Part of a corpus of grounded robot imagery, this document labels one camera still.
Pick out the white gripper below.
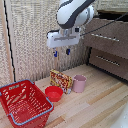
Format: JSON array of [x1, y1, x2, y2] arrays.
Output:
[[45, 27, 82, 58]]

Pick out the silver metal drawer handle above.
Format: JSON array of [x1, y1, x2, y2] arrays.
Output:
[[90, 32, 121, 43], [95, 54, 121, 67]]

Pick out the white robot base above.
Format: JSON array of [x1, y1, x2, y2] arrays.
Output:
[[112, 108, 128, 128]]

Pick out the brown wooden drawer front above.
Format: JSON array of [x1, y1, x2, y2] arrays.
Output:
[[87, 48, 128, 82], [83, 17, 128, 60]]

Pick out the brown wooden drawer cabinet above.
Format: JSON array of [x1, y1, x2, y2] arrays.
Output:
[[82, 9, 128, 83]]

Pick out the red yellow snack box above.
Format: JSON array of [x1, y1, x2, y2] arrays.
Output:
[[49, 68, 74, 95]]

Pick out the beige wicker folding screen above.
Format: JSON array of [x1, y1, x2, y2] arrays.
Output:
[[0, 0, 128, 88]]

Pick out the pink plastic cup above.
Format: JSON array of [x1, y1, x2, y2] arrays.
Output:
[[72, 74, 88, 94]]

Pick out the red plastic bowl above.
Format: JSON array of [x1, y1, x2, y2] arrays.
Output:
[[44, 85, 64, 103]]

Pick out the red plastic shopping basket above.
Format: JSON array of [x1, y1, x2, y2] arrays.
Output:
[[0, 79, 55, 128]]

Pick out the thin black cable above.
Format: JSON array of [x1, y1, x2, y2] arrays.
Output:
[[79, 12, 128, 37]]

